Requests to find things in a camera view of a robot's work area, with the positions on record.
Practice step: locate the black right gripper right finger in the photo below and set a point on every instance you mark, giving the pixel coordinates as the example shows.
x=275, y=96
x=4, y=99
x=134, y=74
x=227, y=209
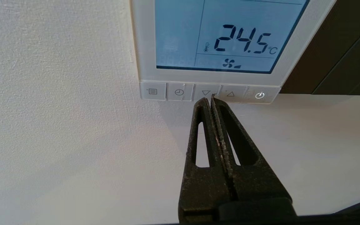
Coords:
x=255, y=184

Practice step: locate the white wall thermostat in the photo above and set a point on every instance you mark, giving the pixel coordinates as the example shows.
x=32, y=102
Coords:
x=173, y=31

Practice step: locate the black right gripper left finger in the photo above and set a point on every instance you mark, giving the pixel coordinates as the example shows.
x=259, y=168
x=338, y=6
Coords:
x=203, y=187

